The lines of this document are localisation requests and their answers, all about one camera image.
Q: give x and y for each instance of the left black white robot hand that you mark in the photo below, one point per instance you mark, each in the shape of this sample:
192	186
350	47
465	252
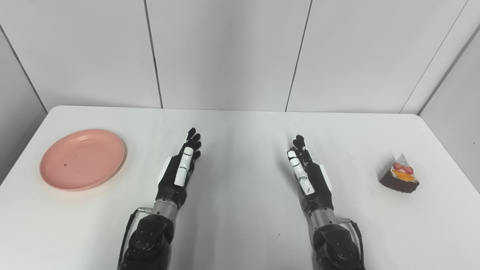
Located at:
174	183

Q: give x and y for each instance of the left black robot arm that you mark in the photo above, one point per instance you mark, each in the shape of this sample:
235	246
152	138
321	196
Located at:
148	238

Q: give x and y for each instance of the pink round plate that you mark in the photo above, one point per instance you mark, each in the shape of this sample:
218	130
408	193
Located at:
83	159

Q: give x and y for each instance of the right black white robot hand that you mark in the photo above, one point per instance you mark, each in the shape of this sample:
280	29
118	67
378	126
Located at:
318	185

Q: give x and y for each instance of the chocolate cake slice with fruit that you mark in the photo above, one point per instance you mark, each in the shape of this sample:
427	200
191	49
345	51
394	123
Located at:
400	176

